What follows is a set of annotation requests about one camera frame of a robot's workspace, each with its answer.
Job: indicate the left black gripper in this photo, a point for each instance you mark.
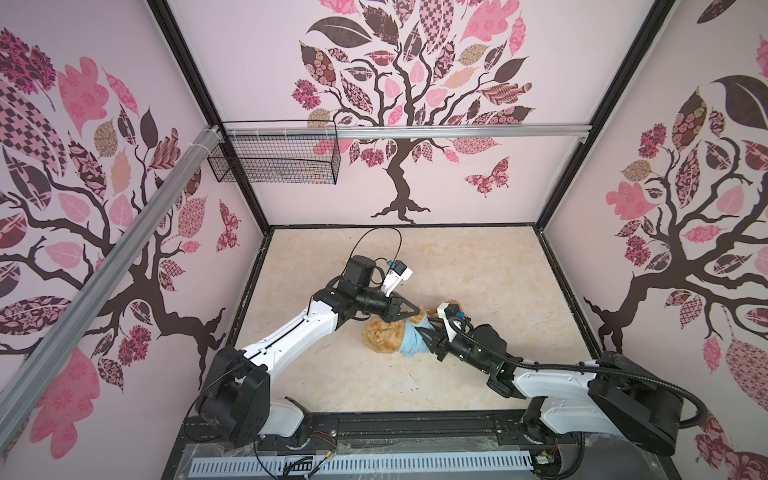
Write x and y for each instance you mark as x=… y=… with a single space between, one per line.
x=392 y=312

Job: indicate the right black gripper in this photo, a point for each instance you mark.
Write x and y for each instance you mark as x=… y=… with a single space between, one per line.
x=440 y=345

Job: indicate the light blue bear hoodie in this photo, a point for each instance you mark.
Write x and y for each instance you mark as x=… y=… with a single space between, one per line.
x=413 y=343

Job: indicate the brown plush teddy bear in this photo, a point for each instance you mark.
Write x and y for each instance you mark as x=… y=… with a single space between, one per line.
x=385 y=338

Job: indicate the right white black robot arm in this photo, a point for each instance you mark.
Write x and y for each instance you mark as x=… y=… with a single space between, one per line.
x=611 y=395

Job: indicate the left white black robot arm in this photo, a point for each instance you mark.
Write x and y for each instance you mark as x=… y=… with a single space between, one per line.
x=235 y=399

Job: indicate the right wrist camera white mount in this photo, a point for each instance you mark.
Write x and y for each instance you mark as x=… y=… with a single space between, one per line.
x=452 y=317

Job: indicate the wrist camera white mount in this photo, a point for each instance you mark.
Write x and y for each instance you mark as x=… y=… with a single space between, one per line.
x=398 y=273
x=452 y=317

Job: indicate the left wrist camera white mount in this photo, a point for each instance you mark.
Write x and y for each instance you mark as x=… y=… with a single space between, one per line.
x=398 y=273

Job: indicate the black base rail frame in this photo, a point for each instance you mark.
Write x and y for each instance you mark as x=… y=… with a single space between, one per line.
x=397 y=432

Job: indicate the white slotted cable duct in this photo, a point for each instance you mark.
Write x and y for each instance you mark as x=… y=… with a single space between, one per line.
x=358 y=465

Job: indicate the black wire basket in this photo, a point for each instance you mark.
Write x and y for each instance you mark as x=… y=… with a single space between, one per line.
x=278 y=151

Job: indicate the aluminium rail back wall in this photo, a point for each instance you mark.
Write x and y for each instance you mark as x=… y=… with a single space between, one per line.
x=409 y=132

